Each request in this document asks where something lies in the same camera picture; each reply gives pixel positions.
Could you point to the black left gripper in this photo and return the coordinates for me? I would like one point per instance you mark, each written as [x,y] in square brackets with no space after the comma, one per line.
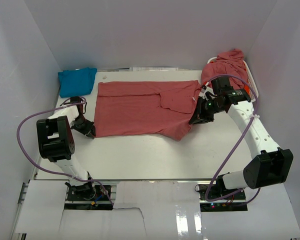
[89,127]

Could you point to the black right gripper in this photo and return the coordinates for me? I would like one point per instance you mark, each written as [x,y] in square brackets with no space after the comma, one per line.
[199,116]

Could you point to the pink t-shirt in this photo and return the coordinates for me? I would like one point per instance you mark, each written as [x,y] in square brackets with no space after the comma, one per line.
[127,108]
[229,62]

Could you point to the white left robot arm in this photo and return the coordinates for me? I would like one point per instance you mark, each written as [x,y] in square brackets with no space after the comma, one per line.
[56,143]

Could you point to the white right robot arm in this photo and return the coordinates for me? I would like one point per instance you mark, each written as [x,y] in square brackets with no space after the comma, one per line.
[270,164]

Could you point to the folded blue t-shirt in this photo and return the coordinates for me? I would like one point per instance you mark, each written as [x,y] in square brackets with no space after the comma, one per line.
[76,82]

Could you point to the white plastic laundry basket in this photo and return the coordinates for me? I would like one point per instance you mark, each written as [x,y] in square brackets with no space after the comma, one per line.
[254,87]

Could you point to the pink t-shirt in basket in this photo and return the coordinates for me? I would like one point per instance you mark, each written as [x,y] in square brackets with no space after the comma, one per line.
[229,62]

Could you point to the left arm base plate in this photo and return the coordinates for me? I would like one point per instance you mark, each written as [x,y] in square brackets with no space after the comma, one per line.
[98,202]

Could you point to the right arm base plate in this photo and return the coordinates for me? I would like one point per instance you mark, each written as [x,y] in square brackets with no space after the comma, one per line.
[233,203]

